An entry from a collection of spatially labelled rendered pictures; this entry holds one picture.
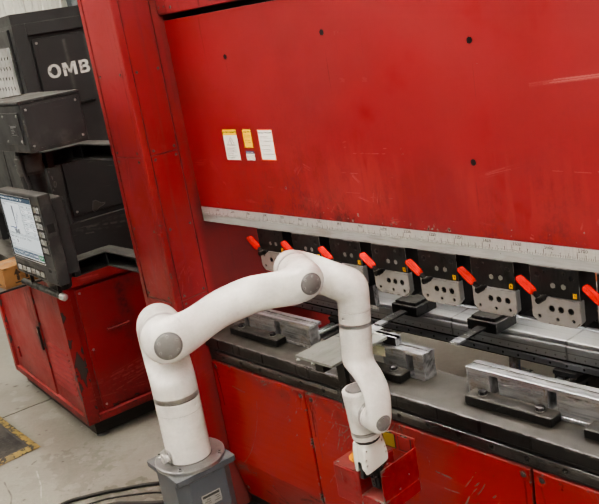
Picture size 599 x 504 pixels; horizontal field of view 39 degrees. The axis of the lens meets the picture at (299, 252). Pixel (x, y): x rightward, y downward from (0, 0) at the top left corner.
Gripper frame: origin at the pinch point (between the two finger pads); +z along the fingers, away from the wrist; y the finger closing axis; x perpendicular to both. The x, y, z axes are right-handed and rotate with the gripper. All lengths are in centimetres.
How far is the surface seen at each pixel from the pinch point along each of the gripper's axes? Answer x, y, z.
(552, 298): 41, -40, -47
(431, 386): -7.0, -37.9, -9.4
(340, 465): -12.0, 2.4, -2.9
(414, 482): 4.8, -10.1, 5.5
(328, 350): -38, -25, -23
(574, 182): 50, -43, -79
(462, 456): 11.2, -26.0, 4.1
